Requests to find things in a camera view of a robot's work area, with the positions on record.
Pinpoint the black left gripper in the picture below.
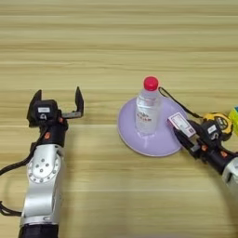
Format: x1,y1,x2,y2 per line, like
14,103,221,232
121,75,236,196
26,86,85,149

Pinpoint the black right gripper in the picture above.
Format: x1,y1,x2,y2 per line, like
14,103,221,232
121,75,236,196
173,118,238,175

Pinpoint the small red white card box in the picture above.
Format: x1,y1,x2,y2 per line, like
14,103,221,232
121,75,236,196
166,112,197,139

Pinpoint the clear bottle with red cap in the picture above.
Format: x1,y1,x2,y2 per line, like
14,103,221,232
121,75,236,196
135,76,163,137

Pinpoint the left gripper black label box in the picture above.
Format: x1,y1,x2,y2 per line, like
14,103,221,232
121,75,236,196
29,99,60,127

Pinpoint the round purple plate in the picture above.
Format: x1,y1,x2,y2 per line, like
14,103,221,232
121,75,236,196
116,96,191,157

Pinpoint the yellow black tape measure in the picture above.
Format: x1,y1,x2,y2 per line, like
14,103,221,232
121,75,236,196
158,86,234,142

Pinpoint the colourful puzzle cube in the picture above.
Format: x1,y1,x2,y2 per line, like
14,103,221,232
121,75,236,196
228,106,238,137

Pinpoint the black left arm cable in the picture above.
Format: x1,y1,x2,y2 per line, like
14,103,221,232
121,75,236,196
0,136,42,218

